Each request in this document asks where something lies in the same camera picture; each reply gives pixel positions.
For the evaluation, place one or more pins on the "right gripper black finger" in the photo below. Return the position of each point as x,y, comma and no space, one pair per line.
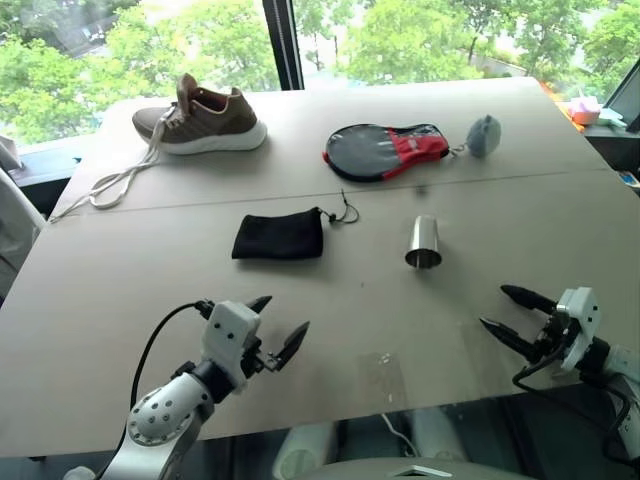
530,299
510,337

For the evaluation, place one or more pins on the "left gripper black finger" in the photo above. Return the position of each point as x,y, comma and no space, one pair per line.
262,303
294,345

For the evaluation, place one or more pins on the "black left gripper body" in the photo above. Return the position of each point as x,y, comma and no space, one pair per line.
253,358

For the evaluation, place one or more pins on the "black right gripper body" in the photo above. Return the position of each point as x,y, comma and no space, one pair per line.
552,336

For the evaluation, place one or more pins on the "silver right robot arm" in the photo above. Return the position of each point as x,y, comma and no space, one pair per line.
622,367

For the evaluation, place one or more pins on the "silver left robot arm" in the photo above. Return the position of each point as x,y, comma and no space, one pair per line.
160,415

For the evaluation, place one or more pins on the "clear tape patch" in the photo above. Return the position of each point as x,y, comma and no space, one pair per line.
381,376

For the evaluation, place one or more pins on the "white cylinder under table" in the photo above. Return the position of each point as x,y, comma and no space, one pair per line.
442,435
305,452

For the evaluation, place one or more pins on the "stainless steel cup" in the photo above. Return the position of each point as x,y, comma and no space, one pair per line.
424,242

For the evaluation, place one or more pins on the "grey fabric pouch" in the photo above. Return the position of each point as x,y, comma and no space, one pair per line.
484,136

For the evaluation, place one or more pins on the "black side shelf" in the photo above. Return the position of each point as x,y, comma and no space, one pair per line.
617,152

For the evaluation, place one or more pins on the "black and red paddle case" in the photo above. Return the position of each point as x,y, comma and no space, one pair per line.
360,150

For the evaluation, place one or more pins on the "brown sneaker with white laces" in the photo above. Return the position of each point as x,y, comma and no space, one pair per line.
215,120

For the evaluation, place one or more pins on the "pink bowl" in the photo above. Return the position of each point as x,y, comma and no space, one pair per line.
585,112

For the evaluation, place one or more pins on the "light green tray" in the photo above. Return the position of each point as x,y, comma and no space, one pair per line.
611,119

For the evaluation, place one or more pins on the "dark monitor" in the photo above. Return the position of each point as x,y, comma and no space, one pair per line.
625,97

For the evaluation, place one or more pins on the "black window mullion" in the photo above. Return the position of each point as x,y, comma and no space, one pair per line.
285,45

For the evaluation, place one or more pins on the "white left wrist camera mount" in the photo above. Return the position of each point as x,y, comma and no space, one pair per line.
227,330

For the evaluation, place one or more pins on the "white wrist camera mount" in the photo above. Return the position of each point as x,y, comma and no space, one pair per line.
582,305
227,330

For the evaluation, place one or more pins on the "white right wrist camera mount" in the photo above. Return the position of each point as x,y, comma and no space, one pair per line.
582,305

